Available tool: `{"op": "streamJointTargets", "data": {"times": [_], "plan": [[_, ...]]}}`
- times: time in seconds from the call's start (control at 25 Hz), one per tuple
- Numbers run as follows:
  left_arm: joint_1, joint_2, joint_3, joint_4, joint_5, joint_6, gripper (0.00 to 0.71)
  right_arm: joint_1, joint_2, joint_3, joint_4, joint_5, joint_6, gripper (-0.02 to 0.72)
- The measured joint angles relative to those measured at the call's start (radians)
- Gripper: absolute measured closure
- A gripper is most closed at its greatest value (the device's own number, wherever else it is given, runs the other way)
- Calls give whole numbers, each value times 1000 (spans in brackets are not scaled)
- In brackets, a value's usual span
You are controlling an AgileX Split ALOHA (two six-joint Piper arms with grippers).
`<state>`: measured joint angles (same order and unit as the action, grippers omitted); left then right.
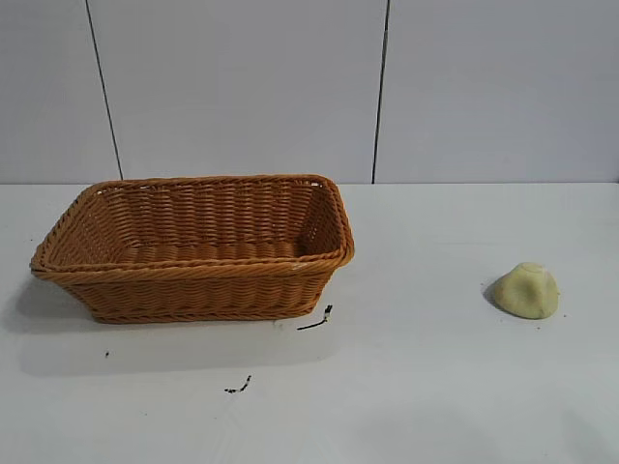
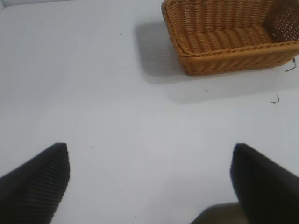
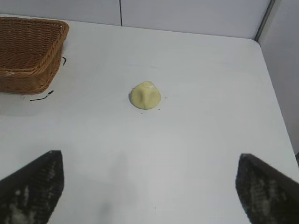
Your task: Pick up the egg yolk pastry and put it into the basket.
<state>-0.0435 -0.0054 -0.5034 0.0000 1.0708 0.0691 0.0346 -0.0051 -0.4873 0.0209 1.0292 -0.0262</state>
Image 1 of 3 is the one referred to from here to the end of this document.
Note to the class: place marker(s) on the pale yellow egg yolk pastry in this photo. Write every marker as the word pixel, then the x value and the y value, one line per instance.
pixel 524 295

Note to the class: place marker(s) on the brown woven wicker basket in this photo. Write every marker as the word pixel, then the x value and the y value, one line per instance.
pixel 193 290

